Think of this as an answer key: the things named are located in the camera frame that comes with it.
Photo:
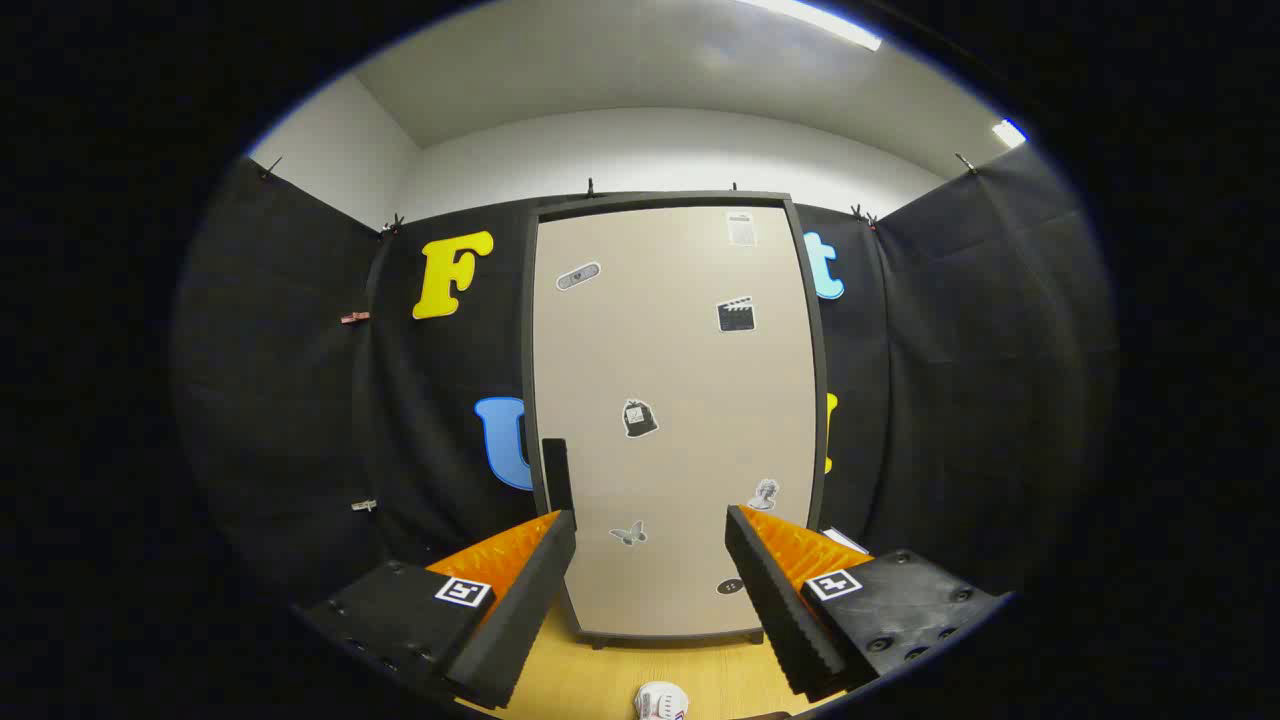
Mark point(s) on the small ceiling light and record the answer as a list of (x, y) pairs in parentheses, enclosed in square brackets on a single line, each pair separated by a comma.
[(1009, 133)]

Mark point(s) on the white spine book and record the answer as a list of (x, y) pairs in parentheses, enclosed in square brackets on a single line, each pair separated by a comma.
[(845, 541)]

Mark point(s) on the white canvas shoe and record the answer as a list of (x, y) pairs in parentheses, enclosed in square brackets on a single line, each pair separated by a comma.
[(660, 702)]

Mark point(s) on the grey shoe cabinet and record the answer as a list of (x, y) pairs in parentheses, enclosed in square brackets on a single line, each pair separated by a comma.
[(826, 400)]

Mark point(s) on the long ceiling light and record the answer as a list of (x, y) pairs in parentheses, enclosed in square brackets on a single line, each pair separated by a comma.
[(815, 22)]

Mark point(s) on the black backdrop cloth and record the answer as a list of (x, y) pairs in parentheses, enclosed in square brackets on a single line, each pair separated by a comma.
[(300, 420)]

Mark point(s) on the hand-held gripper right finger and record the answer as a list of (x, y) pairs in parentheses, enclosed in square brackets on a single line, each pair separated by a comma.
[(775, 610)]

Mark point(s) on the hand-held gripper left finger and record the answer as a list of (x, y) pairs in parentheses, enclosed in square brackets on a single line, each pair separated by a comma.
[(530, 600)]

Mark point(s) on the pink clip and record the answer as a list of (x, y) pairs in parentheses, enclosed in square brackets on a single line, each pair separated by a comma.
[(355, 318)]

